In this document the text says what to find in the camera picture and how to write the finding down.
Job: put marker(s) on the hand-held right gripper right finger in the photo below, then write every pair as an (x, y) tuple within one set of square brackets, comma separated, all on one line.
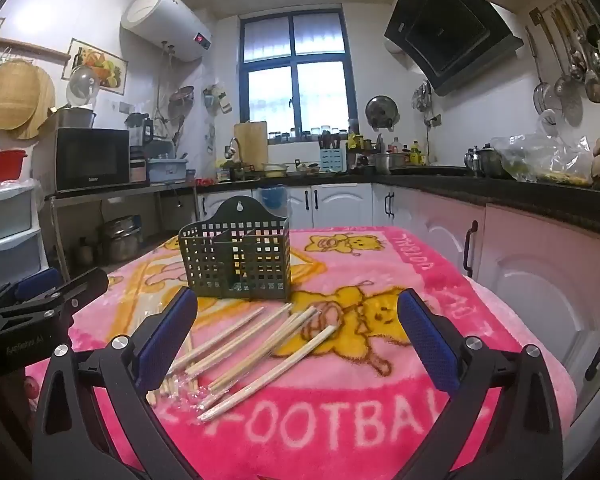
[(425, 340)]

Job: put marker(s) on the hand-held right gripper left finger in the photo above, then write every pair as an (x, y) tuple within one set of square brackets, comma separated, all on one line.
[(172, 327)]

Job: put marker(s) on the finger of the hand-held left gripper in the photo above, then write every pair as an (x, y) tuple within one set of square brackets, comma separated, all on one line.
[(87, 282), (37, 280)]

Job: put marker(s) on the green plastic utensil holder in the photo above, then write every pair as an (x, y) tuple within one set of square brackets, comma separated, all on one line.
[(260, 265)]

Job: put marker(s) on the pile of wooden chopsticks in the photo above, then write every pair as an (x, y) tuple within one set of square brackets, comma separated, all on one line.
[(280, 366)]

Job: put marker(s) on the row of hanging kitchen utensils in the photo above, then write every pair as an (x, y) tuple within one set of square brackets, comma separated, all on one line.
[(570, 60)]

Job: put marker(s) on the stacked steel pots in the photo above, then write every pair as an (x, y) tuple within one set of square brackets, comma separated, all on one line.
[(122, 242)]

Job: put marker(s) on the metal shelf table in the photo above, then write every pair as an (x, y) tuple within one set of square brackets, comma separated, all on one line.
[(80, 200)]

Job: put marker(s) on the red plastic basin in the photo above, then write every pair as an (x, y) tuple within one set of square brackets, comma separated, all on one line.
[(0, 167)]

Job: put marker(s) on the black microwave oven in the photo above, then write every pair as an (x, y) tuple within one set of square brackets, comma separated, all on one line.
[(90, 160)]

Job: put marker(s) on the white kitchen cabinets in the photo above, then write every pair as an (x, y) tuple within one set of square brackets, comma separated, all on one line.
[(530, 265)]

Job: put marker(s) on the pink printed blanket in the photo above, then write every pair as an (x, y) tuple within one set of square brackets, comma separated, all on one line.
[(330, 435)]

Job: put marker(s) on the blue dish rack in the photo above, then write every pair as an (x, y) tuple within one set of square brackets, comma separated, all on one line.
[(165, 170)]

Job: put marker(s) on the black blender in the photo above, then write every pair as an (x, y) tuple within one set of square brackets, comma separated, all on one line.
[(139, 132)]

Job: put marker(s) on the blue plastic bag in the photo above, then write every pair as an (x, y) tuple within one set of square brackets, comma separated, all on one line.
[(271, 197)]

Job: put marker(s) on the large steel pot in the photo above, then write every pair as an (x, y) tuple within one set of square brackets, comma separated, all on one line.
[(75, 117)]

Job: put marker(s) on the black kitchen countertop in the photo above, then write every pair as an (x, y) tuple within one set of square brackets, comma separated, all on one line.
[(530, 195)]

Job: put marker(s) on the steel cooking pot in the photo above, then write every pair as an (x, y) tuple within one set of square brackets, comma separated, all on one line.
[(390, 162)]

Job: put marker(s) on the round wooden board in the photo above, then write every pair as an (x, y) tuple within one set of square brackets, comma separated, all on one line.
[(45, 95)]

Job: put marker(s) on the small steel kettle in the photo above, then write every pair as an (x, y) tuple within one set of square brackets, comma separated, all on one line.
[(472, 160)]

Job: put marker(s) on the woven bamboo tray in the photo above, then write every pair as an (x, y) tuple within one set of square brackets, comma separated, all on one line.
[(7, 95)]

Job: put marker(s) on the group of condiment bottles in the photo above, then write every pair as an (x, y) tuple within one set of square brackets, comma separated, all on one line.
[(415, 152)]

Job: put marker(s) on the steel canister with lid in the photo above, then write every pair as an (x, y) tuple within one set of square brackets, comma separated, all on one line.
[(491, 162)]

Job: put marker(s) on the steel sink faucet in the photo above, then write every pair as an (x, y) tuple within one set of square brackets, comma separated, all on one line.
[(234, 147)]

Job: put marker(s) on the bowls beside sink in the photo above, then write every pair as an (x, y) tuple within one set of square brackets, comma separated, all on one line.
[(280, 170)]

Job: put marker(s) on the hanging glass lid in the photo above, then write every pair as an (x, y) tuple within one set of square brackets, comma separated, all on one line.
[(82, 85)]

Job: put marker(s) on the wooden cutting board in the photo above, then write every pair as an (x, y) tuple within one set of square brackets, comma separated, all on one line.
[(250, 142)]

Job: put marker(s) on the light blue knife block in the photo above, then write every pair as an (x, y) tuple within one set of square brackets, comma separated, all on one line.
[(332, 160)]

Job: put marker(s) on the hanging copper pan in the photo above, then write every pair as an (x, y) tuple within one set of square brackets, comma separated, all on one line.
[(181, 100)]

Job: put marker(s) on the clear plastic bag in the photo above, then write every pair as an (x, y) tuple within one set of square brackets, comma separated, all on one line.
[(545, 160)]

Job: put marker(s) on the hanging cleaning brushes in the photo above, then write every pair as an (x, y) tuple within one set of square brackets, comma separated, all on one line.
[(217, 97)]

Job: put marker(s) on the row of spice jars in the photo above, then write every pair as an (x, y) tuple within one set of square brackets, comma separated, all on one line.
[(290, 134)]

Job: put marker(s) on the hanging steel pot lid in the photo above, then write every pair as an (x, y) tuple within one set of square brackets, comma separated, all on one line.
[(380, 110)]

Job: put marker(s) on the hanging steel ladles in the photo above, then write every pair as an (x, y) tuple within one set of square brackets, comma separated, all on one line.
[(422, 95)]

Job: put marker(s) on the white water heater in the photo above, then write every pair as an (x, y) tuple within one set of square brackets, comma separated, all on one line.
[(165, 20)]

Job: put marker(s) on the blue framed window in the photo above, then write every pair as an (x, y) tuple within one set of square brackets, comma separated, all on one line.
[(310, 90)]

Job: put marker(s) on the black range hood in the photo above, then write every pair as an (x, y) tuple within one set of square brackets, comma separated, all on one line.
[(445, 25)]

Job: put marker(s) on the grey wall switch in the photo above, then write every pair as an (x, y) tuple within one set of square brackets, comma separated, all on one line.
[(123, 107)]

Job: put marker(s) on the fruit wall picture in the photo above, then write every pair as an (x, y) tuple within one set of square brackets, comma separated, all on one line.
[(107, 67)]

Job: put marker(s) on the grey wall outlet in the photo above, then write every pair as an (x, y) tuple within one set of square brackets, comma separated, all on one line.
[(436, 120)]

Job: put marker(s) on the wooden wall shelf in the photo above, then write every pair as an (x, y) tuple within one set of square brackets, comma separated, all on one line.
[(30, 47)]

